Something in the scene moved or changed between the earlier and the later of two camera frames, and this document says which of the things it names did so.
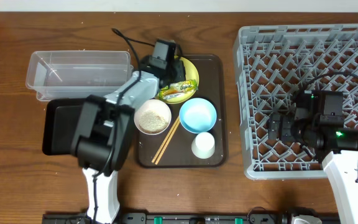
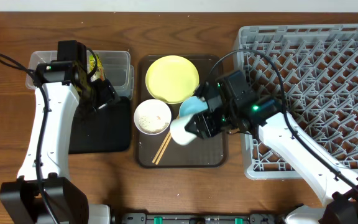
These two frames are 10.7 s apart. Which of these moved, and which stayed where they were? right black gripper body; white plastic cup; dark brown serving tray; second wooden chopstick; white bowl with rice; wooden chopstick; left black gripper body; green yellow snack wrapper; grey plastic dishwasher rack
Moved: white plastic cup; left black gripper body; right black gripper body; green yellow snack wrapper
Stayed: dark brown serving tray; second wooden chopstick; grey plastic dishwasher rack; white bowl with rice; wooden chopstick
